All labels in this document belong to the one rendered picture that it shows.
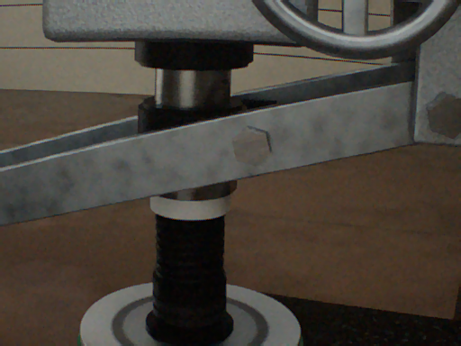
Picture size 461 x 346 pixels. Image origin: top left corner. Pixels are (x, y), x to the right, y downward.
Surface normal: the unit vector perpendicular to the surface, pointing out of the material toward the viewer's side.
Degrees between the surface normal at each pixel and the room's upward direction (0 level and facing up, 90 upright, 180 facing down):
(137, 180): 90
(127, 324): 0
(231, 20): 90
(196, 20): 90
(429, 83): 90
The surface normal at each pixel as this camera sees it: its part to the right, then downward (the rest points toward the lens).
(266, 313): 0.03, -0.96
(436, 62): -0.11, 0.28
